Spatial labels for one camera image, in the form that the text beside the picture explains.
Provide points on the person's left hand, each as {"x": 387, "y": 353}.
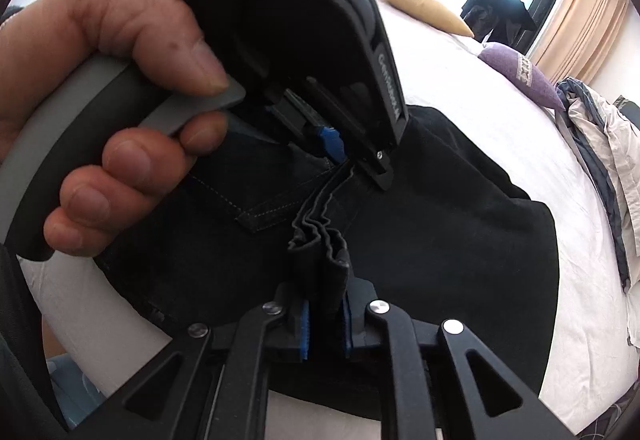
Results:
{"x": 100, "y": 15}

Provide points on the purple pillow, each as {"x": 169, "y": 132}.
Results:
{"x": 520, "y": 72}

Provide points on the beige and grey duvet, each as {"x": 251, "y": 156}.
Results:
{"x": 610, "y": 155}

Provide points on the white bed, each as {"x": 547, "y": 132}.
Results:
{"x": 450, "y": 70}

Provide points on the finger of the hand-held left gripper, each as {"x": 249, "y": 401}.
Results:
{"x": 330, "y": 142}
{"x": 377, "y": 167}

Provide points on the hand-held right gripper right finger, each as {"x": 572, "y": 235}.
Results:
{"x": 348, "y": 330}

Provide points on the yellow pillow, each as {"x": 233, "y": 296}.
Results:
{"x": 425, "y": 7}

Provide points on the beige curtain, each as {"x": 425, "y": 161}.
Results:
{"x": 580, "y": 20}

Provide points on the dark hanging garment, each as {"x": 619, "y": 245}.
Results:
{"x": 497, "y": 15}

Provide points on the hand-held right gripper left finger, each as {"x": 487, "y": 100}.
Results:
{"x": 304, "y": 330}

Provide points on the black pants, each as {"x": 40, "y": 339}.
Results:
{"x": 440, "y": 245}

